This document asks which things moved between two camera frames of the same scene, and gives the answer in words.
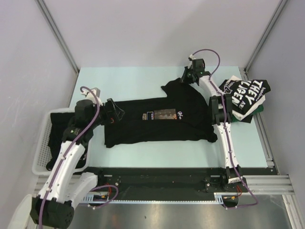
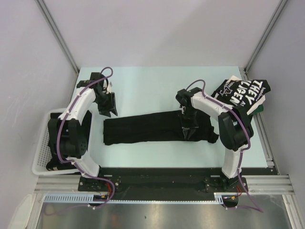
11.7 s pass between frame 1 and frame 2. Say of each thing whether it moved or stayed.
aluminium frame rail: stayed
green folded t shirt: stayed
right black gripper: moved
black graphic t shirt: moved
